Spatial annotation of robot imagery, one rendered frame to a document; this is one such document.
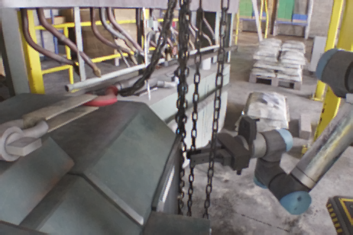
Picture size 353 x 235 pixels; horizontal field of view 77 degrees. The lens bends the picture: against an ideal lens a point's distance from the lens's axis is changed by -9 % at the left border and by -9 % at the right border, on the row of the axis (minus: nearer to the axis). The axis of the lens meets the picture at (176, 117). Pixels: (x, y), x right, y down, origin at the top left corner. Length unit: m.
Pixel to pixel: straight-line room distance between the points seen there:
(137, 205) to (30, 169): 0.13
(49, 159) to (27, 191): 0.05
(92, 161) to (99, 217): 0.07
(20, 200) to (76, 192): 0.05
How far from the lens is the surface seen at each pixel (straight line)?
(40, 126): 0.30
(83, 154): 0.33
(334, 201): 1.21
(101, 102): 0.43
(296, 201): 0.70
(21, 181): 0.27
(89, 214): 0.28
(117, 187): 0.31
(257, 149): 0.71
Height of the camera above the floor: 1.01
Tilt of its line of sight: 24 degrees down
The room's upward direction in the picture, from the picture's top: 1 degrees clockwise
